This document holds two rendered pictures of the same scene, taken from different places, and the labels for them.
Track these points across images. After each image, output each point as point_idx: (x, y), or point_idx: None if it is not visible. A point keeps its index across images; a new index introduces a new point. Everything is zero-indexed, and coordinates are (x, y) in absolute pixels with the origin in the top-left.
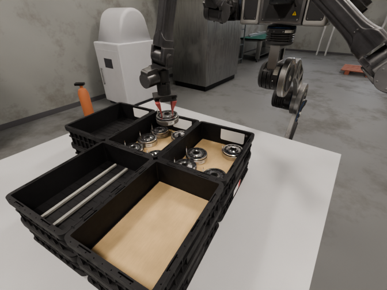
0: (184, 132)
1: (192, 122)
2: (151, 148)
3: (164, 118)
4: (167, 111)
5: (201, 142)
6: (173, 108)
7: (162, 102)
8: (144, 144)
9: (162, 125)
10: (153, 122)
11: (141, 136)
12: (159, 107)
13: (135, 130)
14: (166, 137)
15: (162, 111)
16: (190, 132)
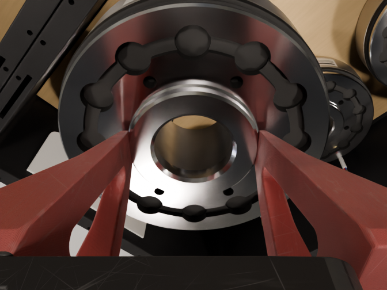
0: (67, 22)
1: (21, 164)
2: (308, 42)
3: (236, 65)
4: (175, 184)
5: (2, 29)
6: (76, 157)
7: (319, 267)
8: (344, 71)
9: (279, 9)
10: (247, 238)
11: (340, 144)
12: (331, 178)
13: (374, 181)
14: (199, 125)
15: (227, 211)
16: (21, 9)
